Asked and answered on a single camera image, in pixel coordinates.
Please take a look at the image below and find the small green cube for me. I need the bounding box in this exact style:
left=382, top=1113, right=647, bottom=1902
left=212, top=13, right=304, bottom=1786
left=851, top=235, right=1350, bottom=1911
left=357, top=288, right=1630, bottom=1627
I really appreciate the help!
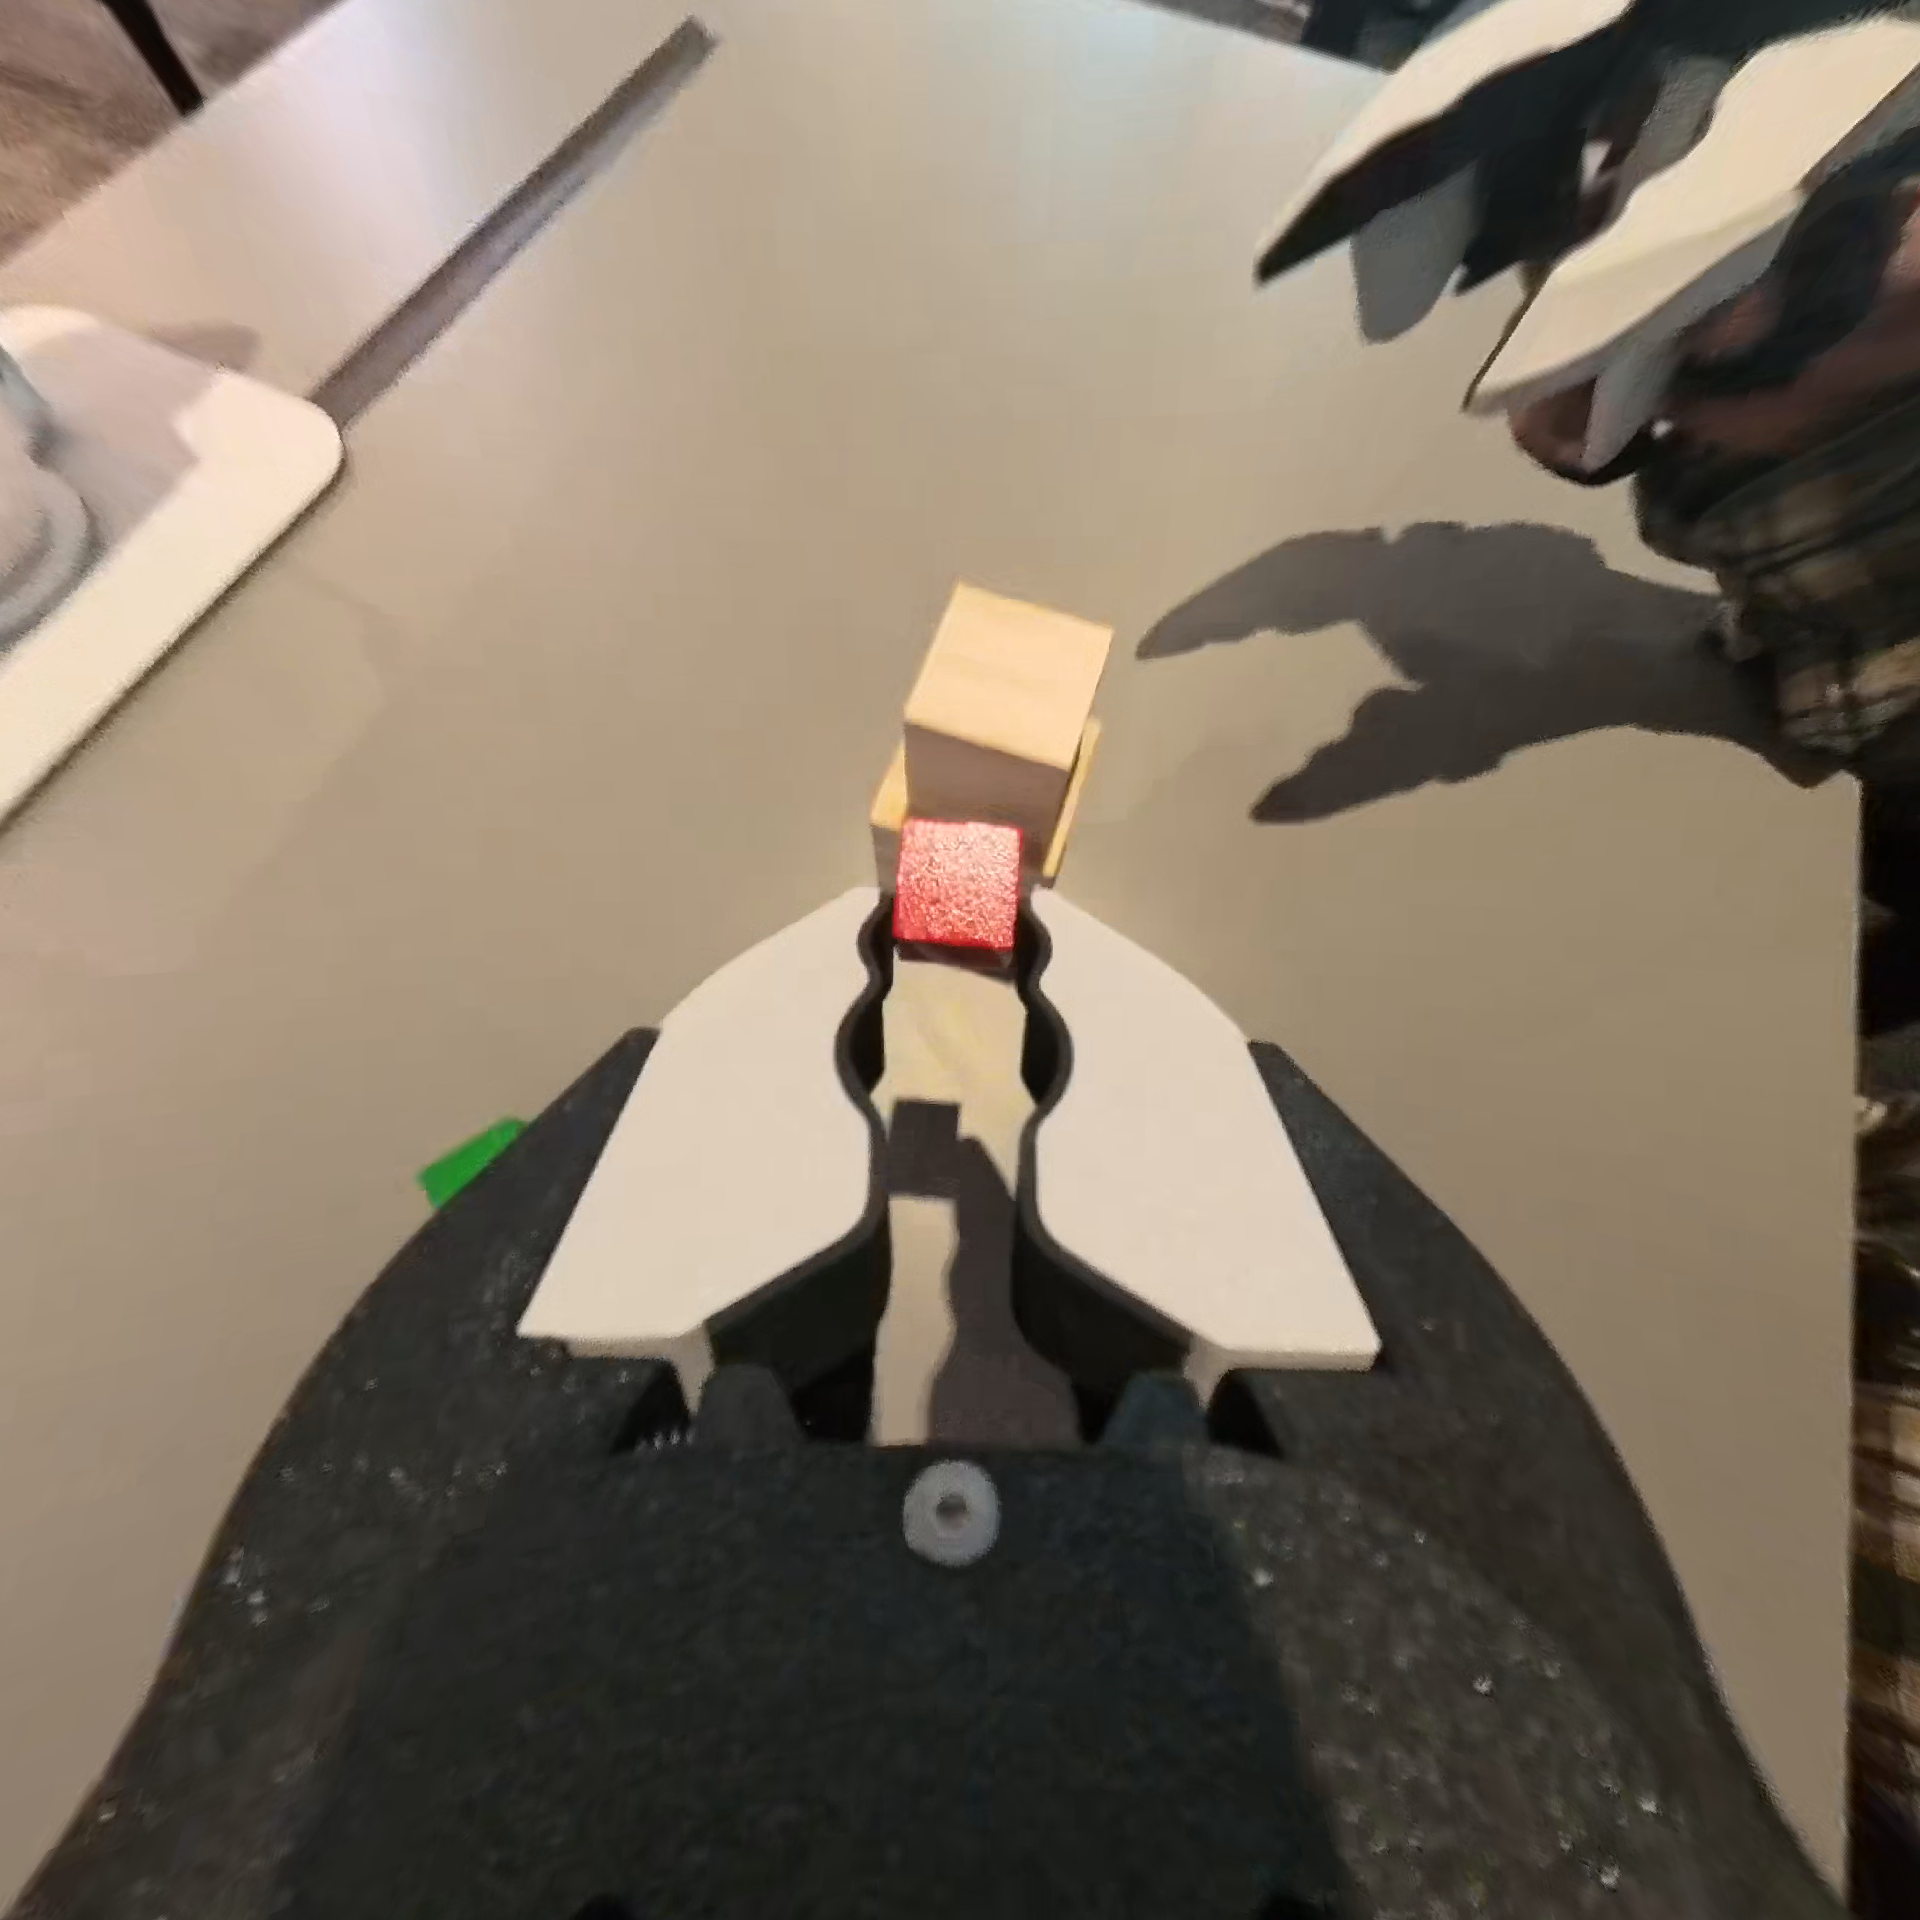
left=415, top=1117, right=530, bottom=1209

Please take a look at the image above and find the small wooden cube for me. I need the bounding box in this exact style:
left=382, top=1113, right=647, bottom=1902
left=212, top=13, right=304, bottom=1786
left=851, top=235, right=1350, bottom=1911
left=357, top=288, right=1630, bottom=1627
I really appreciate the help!
left=902, top=584, right=1115, bottom=834

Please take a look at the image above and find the large wooden cube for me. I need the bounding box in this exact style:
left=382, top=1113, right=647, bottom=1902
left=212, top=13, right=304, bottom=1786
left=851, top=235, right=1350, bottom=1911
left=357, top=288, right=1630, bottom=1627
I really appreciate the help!
left=871, top=717, right=1107, bottom=1113

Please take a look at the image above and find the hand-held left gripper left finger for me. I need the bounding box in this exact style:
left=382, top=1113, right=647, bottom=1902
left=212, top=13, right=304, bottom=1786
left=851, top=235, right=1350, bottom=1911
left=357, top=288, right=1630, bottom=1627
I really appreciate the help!
left=516, top=885, right=899, bottom=1408

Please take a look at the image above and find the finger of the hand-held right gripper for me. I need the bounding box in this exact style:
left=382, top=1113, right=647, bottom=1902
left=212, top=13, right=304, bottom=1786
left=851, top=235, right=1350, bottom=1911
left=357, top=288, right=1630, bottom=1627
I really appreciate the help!
left=1463, top=23, right=1920, bottom=472
left=1258, top=0, right=1636, bottom=344

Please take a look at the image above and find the person's right forearm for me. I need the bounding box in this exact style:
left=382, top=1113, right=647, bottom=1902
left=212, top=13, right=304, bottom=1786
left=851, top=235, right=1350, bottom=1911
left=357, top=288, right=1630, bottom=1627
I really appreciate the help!
left=1635, top=434, right=1920, bottom=787

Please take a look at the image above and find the person's right hand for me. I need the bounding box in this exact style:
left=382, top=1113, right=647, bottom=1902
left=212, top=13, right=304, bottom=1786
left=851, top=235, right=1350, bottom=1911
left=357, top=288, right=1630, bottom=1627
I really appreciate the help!
left=1627, top=141, right=1920, bottom=504

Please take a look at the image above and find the white monitor stand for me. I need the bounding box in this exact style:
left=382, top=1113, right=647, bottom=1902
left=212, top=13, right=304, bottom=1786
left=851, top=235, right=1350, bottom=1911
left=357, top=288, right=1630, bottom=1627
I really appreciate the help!
left=0, top=303, right=347, bottom=825

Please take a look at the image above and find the person's plaid shirt torso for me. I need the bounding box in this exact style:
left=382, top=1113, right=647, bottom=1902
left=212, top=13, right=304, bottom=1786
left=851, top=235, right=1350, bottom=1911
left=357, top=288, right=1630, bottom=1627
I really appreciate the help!
left=1847, top=778, right=1920, bottom=1920

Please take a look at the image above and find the small red cube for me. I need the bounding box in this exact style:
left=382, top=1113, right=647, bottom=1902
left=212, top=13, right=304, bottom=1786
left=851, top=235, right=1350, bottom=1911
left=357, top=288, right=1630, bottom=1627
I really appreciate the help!
left=896, top=815, right=1023, bottom=953

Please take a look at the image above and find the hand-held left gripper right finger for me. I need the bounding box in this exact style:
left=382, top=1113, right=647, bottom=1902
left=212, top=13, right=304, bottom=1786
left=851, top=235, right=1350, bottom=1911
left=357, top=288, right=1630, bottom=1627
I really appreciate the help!
left=1018, top=895, right=1382, bottom=1413

